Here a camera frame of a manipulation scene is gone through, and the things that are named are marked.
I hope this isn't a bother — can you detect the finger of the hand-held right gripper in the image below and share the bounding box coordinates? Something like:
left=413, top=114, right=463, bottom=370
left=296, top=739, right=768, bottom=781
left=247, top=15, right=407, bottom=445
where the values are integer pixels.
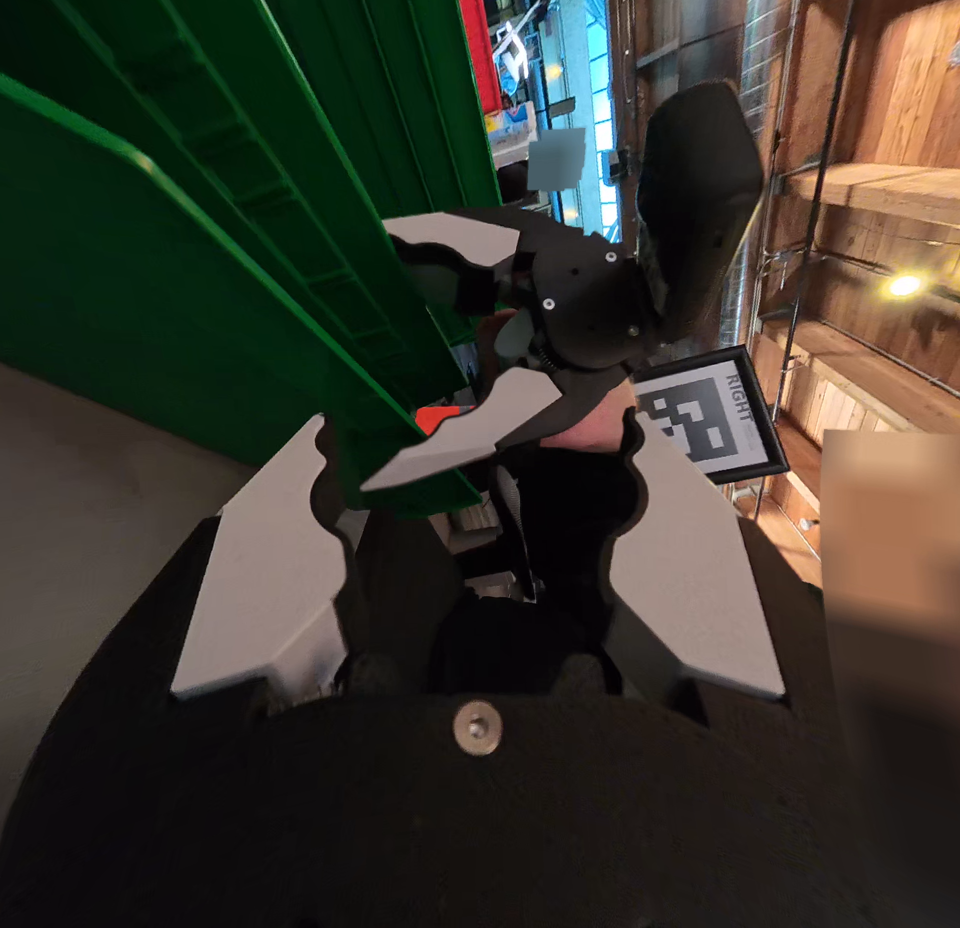
left=381, top=210, right=524, bottom=318
left=358, top=366, right=565, bottom=494

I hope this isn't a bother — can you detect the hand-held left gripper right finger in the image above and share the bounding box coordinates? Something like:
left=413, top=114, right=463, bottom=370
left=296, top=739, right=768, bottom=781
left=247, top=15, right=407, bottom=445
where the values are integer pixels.
left=600, top=409, right=787, bottom=710

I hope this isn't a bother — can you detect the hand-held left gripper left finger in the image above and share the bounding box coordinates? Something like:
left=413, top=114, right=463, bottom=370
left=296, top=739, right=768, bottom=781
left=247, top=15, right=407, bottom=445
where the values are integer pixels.
left=170, top=413, right=354, bottom=708

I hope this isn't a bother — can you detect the person's right hand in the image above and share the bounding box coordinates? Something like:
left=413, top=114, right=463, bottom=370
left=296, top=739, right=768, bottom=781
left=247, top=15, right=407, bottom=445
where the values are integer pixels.
left=540, top=381, right=639, bottom=453

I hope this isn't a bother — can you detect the orange traffic cone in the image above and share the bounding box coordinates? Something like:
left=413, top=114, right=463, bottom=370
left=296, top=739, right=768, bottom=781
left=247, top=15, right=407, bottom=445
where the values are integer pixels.
left=414, top=405, right=479, bottom=436

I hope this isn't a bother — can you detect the red plastic bin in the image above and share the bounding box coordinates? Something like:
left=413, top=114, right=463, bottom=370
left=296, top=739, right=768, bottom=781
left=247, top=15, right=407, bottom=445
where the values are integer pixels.
left=453, top=0, right=504, bottom=113

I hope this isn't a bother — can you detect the silver ventilation duct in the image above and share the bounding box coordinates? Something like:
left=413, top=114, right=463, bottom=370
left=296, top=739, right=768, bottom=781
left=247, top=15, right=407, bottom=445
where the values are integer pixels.
left=718, top=0, right=796, bottom=348

